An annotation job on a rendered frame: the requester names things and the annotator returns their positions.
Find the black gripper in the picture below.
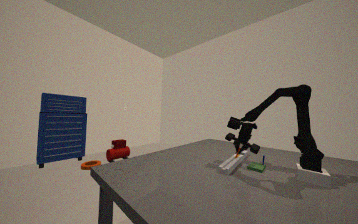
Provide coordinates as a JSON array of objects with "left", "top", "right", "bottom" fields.
[{"left": 225, "top": 132, "right": 260, "bottom": 154}]

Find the aluminum slotted rail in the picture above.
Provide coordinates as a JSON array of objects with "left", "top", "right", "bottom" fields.
[{"left": 218, "top": 151, "right": 248, "bottom": 175}]

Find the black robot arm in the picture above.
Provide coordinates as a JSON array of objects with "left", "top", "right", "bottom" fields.
[{"left": 227, "top": 85, "right": 324, "bottom": 173}]

